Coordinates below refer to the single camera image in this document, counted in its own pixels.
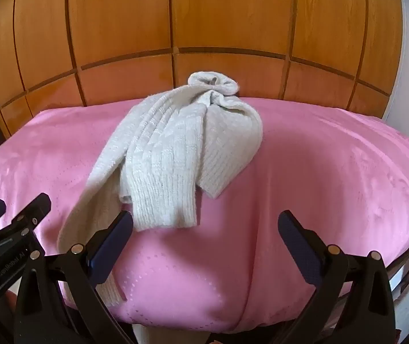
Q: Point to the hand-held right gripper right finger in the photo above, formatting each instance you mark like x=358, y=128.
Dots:
x=297, y=242

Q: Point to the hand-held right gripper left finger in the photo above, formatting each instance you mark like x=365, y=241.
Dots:
x=113, y=238

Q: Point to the white knit sweater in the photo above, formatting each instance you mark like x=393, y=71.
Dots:
x=176, y=150

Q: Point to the pink blanket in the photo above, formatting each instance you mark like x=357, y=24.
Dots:
x=297, y=172

